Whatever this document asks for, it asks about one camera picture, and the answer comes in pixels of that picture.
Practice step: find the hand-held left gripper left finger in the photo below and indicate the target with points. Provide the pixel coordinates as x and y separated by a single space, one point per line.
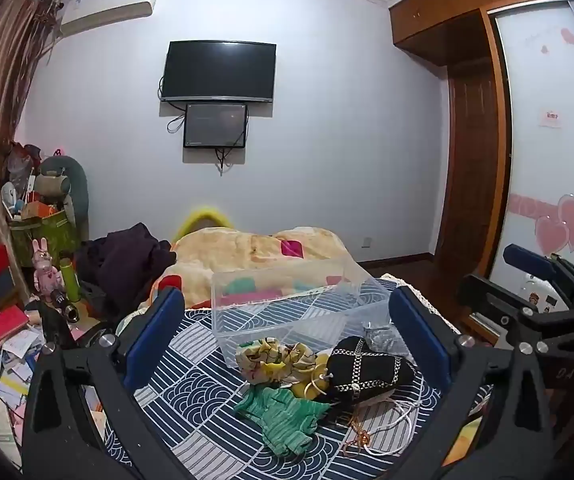
159 330

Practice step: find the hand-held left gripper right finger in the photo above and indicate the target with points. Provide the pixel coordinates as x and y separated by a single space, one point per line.
419 332

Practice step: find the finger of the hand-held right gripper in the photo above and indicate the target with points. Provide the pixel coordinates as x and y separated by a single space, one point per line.
527 260
497 305

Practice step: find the yellow soft toy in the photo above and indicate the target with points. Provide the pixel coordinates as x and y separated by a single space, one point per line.
317 365

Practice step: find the grey glittery scrunchie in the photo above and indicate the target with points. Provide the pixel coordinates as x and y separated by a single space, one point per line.
384 340

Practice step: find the blue patterned bedspread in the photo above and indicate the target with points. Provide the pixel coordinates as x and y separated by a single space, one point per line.
192 380

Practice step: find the black knitted cloth white lines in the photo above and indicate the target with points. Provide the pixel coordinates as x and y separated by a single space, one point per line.
367 367

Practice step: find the dark clothes pile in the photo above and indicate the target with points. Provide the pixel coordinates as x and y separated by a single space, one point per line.
122 260

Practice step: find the white sliding door pink hearts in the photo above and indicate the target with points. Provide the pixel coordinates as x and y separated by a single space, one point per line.
547 175

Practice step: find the black flashlight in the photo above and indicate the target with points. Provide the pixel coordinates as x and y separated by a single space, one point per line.
64 305

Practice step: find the green bottle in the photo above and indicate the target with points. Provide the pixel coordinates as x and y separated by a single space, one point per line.
71 280

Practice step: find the yellow white floral cloth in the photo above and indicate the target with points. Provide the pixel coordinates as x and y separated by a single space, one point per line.
267 357

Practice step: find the yellow printed blanket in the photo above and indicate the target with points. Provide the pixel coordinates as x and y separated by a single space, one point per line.
247 250

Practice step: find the yellow cushion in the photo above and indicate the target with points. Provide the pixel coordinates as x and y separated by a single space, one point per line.
202 217

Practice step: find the clear plastic storage box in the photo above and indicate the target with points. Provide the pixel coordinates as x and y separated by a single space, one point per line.
297 305

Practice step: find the pink rabbit figure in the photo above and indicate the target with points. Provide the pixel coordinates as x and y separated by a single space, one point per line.
46 272

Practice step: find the wooden wardrobe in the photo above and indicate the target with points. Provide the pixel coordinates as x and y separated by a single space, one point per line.
467 135

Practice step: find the green storage bag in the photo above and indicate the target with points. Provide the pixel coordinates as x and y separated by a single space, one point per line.
47 237

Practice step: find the green knitted cloth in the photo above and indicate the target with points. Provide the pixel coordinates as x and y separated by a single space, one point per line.
279 417

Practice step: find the red book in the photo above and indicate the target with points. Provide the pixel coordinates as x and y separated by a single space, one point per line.
4 324

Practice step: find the pile of papers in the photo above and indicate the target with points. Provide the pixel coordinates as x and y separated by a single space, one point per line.
7 385

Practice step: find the grey plush toy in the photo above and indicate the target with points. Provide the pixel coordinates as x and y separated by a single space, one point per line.
74 180

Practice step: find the white air conditioner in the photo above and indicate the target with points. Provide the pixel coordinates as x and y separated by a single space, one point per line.
112 7

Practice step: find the wall socket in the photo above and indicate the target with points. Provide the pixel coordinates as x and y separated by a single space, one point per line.
366 242

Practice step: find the small black wall monitor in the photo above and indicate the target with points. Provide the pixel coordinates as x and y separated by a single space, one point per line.
215 125

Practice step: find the black wall television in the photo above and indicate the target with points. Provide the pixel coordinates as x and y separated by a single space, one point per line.
217 70

